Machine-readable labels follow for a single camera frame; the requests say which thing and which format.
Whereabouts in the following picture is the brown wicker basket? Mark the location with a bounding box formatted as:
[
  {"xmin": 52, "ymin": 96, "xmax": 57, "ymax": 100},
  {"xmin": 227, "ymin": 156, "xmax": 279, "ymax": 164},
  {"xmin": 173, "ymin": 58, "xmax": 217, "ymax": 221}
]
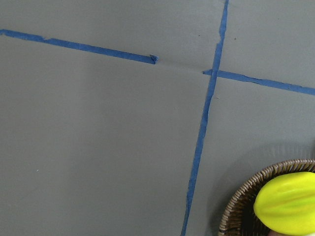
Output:
[{"xmin": 218, "ymin": 159, "xmax": 315, "ymax": 236}]

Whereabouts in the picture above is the yellow star fruit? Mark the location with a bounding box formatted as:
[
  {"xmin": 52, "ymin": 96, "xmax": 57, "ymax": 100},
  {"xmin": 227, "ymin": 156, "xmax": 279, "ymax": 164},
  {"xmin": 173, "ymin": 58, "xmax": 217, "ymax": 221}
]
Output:
[{"xmin": 253, "ymin": 172, "xmax": 315, "ymax": 236}]

